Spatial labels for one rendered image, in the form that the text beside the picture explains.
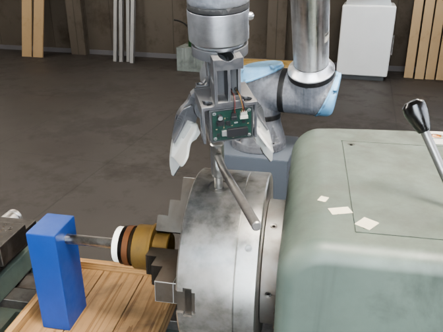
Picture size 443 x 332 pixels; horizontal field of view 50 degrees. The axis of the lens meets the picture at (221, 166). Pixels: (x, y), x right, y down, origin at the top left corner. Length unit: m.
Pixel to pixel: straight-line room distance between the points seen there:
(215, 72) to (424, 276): 0.35
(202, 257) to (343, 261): 0.23
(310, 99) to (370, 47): 5.96
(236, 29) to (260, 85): 0.67
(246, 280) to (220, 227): 0.09
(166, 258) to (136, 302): 0.28
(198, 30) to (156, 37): 8.12
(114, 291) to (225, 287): 0.46
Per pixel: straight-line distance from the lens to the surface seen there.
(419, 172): 0.85
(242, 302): 0.74
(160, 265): 0.82
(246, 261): 0.72
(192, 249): 0.74
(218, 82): 0.60
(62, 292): 1.01
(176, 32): 8.54
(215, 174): 0.76
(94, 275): 1.21
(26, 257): 1.27
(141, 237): 0.88
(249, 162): 1.26
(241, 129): 0.61
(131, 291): 1.14
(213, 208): 0.75
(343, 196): 0.73
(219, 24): 0.56
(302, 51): 1.15
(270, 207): 0.82
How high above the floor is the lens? 1.58
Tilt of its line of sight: 23 degrees down
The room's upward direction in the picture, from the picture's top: straight up
